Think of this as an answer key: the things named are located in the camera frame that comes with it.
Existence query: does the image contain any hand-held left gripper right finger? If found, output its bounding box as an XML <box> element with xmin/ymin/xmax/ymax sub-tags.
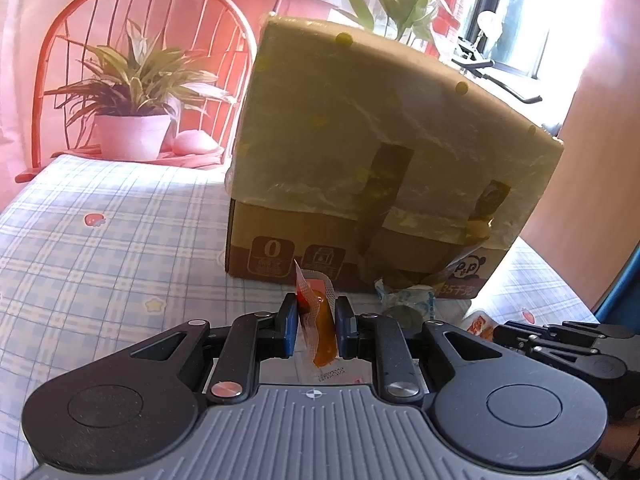
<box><xmin>334</xmin><ymin>295</ymin><xmax>501</xmax><ymax>403</ymax></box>

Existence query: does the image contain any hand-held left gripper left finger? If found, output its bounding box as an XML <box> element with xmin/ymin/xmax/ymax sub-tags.
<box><xmin>127</xmin><ymin>292</ymin><xmax>301</xmax><ymax>403</ymax></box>

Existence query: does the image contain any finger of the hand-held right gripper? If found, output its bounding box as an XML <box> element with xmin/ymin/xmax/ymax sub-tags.
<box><xmin>545</xmin><ymin>321</ymin><xmax>640</xmax><ymax>346</ymax></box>
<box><xmin>492</xmin><ymin>321</ymin><xmax>628</xmax><ymax>383</ymax></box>

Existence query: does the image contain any clear orange snack packet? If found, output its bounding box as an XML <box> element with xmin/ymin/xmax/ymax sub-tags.
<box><xmin>294</xmin><ymin>260</ymin><xmax>338</xmax><ymax>368</ymax></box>

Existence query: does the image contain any plastic-lined cardboard box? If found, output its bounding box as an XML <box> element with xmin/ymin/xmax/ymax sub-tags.
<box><xmin>222</xmin><ymin>14</ymin><xmax>566</xmax><ymax>301</ymax></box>

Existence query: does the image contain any flat white labelled packet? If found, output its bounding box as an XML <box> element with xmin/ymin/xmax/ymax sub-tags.
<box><xmin>300</xmin><ymin>355</ymin><xmax>373</xmax><ymax>387</ymax></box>

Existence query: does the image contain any blue white snack packet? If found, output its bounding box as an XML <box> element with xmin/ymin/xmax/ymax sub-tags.
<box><xmin>374</xmin><ymin>275</ymin><xmax>437</xmax><ymax>330</ymax></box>

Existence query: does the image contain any red white snack packet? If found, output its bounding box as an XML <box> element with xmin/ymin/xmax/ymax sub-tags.
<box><xmin>462</xmin><ymin>310</ymin><xmax>497</xmax><ymax>337</ymax></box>

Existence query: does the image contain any brown wooden board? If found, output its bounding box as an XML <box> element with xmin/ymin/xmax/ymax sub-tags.
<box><xmin>520</xmin><ymin>0</ymin><xmax>640</xmax><ymax>311</ymax></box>

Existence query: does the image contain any blue checked tablecloth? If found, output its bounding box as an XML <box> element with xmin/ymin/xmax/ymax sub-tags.
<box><xmin>0</xmin><ymin>152</ymin><xmax>601</xmax><ymax>480</ymax></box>

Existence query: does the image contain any black exercise bike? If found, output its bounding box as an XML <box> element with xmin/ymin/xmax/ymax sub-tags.
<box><xmin>450</xmin><ymin>10</ymin><xmax>563</xmax><ymax>138</ymax></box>

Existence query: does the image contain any dark-framed window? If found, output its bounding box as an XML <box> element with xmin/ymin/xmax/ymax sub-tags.
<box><xmin>465</xmin><ymin>0</ymin><xmax>591</xmax><ymax>81</ymax></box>

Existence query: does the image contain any printed backdrop cloth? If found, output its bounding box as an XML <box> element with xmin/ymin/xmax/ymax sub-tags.
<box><xmin>0</xmin><ymin>0</ymin><xmax>476</xmax><ymax>183</ymax></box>

